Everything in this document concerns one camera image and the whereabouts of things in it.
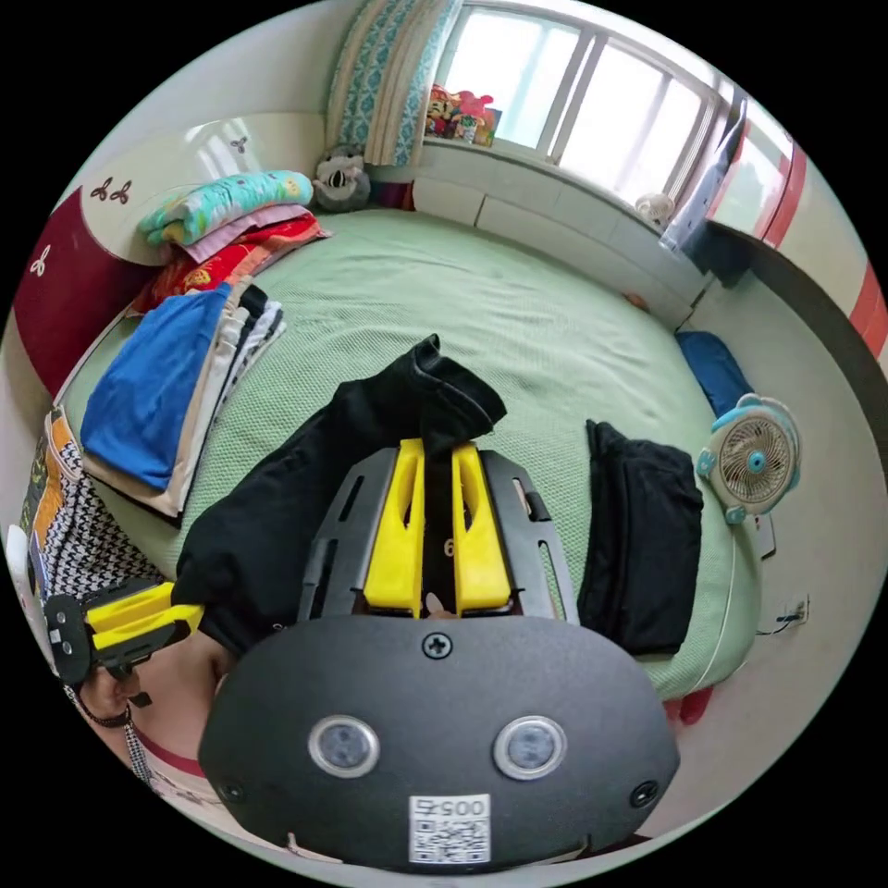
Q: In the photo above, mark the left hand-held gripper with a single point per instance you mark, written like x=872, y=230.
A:
x=66, y=631

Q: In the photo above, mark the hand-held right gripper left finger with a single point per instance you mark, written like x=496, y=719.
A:
x=395, y=555

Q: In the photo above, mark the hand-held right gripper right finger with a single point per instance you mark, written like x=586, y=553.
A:
x=482, y=562

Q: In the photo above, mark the black t-shirt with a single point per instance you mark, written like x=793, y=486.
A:
x=277, y=527

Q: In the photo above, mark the person's right hand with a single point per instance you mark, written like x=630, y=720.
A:
x=437, y=606

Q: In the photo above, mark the person's left hand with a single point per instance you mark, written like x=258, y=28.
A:
x=105, y=697

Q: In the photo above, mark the folded black garment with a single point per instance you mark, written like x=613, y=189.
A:
x=642, y=541

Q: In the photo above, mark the pile of clothes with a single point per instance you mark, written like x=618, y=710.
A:
x=149, y=395

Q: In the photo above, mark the red slipper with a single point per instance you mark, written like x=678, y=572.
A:
x=687, y=706

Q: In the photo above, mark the bed with green mat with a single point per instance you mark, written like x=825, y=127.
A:
x=499, y=305

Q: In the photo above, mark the blue and white fan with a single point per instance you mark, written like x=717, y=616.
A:
x=753, y=461

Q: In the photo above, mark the blue cushion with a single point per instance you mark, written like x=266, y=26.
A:
x=718, y=374

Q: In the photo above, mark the stack of folded quilts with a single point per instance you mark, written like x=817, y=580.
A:
x=229, y=222

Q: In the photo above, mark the grey plush toy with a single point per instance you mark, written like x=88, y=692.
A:
x=341, y=179

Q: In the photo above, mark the small white fan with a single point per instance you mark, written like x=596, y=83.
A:
x=654, y=208

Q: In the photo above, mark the colourful toys on windowsill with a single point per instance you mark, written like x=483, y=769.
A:
x=458, y=114

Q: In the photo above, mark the patterned teal curtain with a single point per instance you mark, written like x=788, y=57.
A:
x=378, y=76

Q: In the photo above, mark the window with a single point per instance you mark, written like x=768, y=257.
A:
x=610, y=90

